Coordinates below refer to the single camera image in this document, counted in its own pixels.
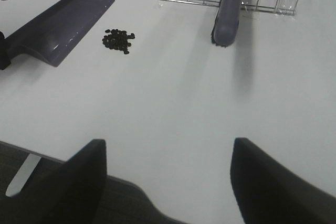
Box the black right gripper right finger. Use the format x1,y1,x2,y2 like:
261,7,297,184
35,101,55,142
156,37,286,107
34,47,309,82
230,137,335,223

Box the pile of coffee beans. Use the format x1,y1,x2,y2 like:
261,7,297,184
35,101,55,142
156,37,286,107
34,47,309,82
102,29,135,55

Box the purple brush black bristles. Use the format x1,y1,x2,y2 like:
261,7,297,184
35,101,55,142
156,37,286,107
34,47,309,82
211,0,242,47

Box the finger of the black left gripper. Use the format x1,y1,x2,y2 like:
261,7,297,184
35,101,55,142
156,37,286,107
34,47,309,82
0,32,11,70

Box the purple plastic dustpan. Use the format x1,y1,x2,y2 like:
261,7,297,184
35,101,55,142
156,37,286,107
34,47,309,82
5,0,115,67

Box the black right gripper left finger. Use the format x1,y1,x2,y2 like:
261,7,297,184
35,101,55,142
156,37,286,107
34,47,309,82
41,139,107,223

